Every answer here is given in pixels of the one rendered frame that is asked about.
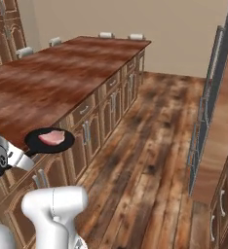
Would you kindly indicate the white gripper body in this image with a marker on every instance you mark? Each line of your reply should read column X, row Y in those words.
column 23, row 160

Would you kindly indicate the black frying pan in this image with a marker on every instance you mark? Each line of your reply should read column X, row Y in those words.
column 59, row 145

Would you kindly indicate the brown island cupboard door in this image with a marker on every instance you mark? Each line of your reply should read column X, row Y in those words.
column 94, row 136
column 77, row 155
column 118, row 108
column 125, row 95
column 141, row 73
column 56, row 171
column 105, row 120
column 20, row 217
column 134, row 85

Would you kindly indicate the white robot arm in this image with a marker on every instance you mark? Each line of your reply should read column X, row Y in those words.
column 54, row 207

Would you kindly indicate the wooden kitchen island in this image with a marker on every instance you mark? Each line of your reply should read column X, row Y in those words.
column 54, row 74

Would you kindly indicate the tall brown wall cupboards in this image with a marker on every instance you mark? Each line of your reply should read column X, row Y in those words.
column 5, row 35

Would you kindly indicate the pink raw steak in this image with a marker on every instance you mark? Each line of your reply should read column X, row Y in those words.
column 52, row 137

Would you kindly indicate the brown island drawer front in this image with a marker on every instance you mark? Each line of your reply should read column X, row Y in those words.
column 130, row 62
column 112, row 78
column 77, row 113

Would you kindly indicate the white stool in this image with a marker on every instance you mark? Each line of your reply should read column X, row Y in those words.
column 24, row 52
column 55, row 41
column 136, row 36
column 106, row 34

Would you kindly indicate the brown base cupboards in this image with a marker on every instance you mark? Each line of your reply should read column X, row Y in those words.
column 226, row 201

